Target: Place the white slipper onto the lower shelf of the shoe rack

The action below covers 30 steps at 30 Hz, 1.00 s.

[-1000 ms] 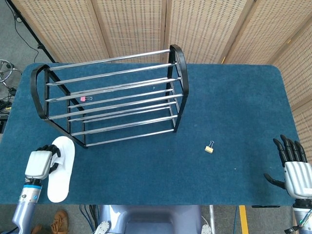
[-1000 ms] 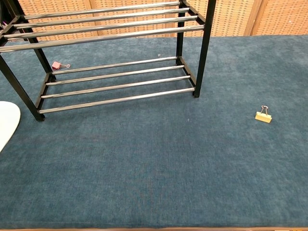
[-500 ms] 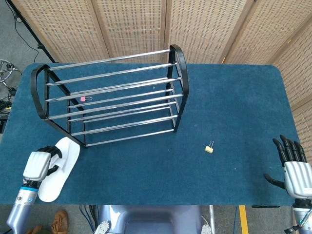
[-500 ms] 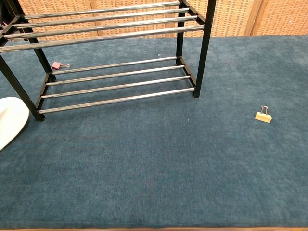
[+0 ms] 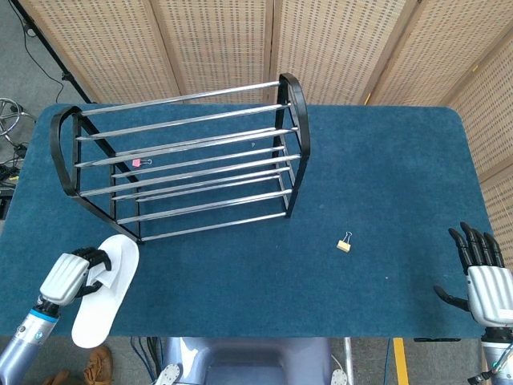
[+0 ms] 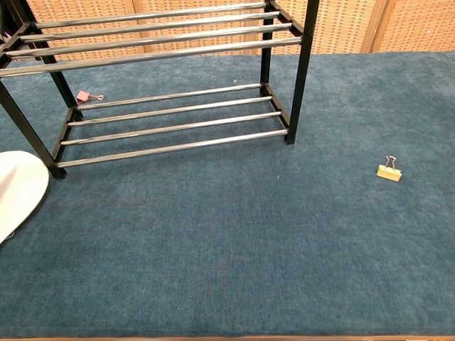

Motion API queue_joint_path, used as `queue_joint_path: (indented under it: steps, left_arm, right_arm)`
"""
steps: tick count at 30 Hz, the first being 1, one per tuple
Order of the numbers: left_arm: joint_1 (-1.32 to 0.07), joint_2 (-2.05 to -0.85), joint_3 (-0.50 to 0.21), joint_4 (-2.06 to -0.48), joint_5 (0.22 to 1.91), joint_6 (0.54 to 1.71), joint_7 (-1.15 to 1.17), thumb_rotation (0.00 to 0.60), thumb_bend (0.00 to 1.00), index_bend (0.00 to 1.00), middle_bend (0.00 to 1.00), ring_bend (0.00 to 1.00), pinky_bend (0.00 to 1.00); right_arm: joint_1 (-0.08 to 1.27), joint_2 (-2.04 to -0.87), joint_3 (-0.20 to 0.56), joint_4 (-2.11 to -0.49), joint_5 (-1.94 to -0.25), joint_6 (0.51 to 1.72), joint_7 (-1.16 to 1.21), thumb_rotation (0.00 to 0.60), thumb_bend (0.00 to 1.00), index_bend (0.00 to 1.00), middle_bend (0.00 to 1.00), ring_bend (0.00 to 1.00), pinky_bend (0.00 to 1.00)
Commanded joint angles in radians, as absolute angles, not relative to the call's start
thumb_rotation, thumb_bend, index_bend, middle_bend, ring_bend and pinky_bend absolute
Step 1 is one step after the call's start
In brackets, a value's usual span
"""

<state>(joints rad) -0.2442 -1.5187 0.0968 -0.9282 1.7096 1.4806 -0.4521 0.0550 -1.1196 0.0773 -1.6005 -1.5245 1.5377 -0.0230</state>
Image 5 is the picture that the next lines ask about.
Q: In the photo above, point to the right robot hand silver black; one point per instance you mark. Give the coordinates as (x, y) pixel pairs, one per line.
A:
(491, 294)

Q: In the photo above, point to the white perforated robot pad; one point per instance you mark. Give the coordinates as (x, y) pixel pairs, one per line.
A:
(340, 378)
(169, 375)

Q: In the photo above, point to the tan binder clip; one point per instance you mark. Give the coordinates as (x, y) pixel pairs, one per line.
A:
(343, 246)

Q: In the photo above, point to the white slipper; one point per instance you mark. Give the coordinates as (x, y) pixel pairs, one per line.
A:
(100, 313)

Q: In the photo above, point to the black chrome shoe rack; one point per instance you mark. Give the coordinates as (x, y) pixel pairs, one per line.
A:
(302, 116)

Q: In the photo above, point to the brown suede shoe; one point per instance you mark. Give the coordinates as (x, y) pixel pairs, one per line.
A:
(98, 363)
(58, 379)

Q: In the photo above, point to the lavender robot torso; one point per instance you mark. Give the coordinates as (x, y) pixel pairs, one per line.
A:
(248, 361)

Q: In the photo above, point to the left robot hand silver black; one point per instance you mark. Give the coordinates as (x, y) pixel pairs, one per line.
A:
(64, 280)

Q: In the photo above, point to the wooden rattan folding screen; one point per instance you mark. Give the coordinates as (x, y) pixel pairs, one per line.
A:
(224, 40)

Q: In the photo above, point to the metal table leg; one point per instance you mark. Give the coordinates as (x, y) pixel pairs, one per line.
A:
(348, 357)

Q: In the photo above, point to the blue carpet table cover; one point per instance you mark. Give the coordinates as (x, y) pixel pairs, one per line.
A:
(360, 180)

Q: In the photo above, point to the pink binder clip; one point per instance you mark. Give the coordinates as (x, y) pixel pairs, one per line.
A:
(136, 162)

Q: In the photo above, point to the chrome chair base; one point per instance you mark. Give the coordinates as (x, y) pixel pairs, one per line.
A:
(8, 105)

